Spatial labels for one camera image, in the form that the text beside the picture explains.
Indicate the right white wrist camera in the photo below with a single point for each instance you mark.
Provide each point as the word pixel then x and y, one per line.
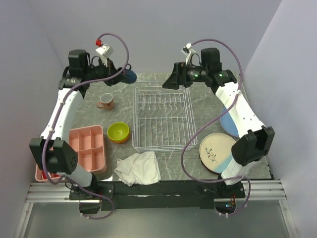
pixel 188 51

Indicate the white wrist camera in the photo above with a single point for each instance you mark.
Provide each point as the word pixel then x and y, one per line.
pixel 104 52
pixel 188 51

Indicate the pink compartment tray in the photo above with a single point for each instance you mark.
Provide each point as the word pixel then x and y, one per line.
pixel 85 147

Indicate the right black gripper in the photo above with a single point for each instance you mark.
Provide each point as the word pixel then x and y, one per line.
pixel 178 77

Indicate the red item in tray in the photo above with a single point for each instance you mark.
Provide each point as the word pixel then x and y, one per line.
pixel 51 175

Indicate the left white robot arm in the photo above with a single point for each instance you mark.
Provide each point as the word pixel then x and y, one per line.
pixel 72 89

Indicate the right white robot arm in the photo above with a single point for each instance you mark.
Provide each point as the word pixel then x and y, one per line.
pixel 255 138

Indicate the pink printed ceramic mug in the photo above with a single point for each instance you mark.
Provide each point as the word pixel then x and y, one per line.
pixel 106 102

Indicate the dark blue ceramic mug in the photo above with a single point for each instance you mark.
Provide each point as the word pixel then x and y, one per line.
pixel 131 76

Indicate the yellow-green bowl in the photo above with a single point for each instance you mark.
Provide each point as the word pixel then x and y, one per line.
pixel 118 129

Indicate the black base beam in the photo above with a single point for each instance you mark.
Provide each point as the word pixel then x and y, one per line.
pixel 170 193

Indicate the aluminium rail frame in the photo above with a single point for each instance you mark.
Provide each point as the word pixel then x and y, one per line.
pixel 44 192

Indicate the light blue plate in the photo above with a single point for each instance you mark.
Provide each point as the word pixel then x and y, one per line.
pixel 228 125

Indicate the white cloth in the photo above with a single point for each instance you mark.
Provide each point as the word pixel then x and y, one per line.
pixel 138 168

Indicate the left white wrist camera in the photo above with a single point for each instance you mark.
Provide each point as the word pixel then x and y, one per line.
pixel 104 52

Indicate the beige blue leaf plate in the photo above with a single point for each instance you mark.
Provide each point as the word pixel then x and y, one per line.
pixel 217 146

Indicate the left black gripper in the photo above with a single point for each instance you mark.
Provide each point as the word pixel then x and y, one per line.
pixel 111 70

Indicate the white wire dish rack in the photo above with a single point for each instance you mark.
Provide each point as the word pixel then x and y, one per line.
pixel 163 119

